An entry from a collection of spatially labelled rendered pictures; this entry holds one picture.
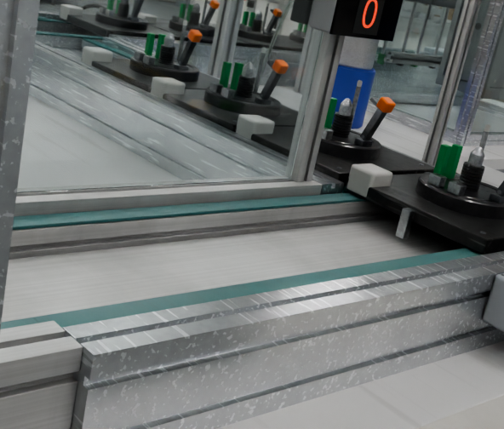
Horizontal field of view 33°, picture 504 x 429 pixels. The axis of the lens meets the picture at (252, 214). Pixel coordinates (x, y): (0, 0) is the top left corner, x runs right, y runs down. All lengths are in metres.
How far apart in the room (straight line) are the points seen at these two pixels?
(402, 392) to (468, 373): 0.11
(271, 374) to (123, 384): 0.16
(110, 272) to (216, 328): 0.21
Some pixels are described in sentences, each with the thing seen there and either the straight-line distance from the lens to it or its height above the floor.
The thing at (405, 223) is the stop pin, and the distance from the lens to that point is 1.15.
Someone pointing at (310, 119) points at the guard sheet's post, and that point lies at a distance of 1.16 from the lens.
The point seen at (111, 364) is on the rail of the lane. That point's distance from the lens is 0.65.
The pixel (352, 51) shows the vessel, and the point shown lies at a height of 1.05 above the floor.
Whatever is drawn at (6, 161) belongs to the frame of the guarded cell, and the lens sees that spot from 0.49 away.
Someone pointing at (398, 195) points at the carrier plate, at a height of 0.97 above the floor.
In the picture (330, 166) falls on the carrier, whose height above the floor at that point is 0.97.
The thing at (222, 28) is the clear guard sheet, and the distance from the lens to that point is 1.03.
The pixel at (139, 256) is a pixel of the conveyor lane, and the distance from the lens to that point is 0.93.
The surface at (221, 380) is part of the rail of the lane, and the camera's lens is 0.74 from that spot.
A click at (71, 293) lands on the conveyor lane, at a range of 0.83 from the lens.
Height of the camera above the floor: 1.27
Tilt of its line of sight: 18 degrees down
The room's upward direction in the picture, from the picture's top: 12 degrees clockwise
